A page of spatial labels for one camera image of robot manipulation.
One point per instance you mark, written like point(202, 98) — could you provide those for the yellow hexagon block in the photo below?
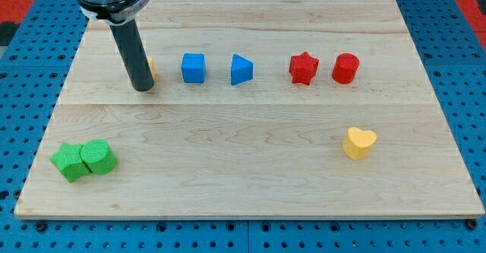
point(152, 67)

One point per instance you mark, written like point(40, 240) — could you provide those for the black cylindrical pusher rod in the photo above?
point(131, 49)

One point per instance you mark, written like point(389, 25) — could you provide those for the red star block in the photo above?
point(303, 68)

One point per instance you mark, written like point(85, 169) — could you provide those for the blue triangle block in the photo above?
point(241, 70)

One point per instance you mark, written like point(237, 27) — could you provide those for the light wooden board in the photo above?
point(264, 149)

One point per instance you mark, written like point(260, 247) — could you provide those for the green star block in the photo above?
point(68, 161)

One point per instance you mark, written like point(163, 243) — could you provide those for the blue cube block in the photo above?
point(193, 68)

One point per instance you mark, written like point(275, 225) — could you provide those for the green cylinder block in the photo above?
point(98, 156)

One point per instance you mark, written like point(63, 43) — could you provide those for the red cylinder block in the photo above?
point(345, 68)

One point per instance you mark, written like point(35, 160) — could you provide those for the yellow heart block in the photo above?
point(357, 143)

